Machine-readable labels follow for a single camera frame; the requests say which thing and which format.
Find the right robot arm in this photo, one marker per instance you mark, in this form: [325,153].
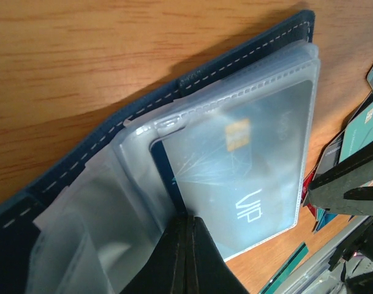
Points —
[355,252]

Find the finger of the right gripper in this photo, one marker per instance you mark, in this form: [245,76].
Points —
[342,190]

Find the dark blue card holder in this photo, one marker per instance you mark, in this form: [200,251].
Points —
[91,222]

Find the teal card front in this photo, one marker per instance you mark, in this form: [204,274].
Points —
[285,270]

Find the teal card pile left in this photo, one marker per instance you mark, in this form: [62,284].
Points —
[358,133]

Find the blue VIP card pile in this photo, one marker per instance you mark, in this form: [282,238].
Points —
[240,170]

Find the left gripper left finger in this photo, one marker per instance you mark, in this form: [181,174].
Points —
[164,272]

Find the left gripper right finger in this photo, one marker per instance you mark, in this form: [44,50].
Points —
[206,271]

